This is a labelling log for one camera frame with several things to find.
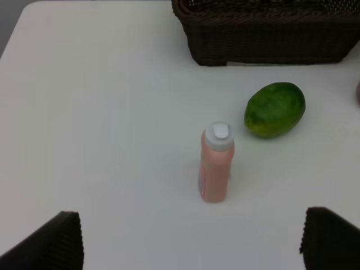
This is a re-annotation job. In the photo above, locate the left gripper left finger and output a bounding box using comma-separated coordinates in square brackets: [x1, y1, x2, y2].
[1, 211, 84, 270]

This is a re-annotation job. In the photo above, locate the translucent purple plastic cup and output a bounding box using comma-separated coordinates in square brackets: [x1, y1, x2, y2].
[355, 82, 360, 105]

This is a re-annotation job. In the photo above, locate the pink bottle white cap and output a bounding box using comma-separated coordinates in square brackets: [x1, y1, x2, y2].
[198, 121, 235, 203]

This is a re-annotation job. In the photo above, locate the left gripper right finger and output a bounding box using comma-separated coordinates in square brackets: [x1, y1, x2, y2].
[299, 207, 359, 270]

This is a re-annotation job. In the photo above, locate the dark brown wicker basket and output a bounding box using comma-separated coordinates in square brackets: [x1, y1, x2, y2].
[172, 1, 359, 66]

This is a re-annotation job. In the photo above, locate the green lime fruit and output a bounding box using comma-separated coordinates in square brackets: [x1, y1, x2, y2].
[244, 82, 306, 139]

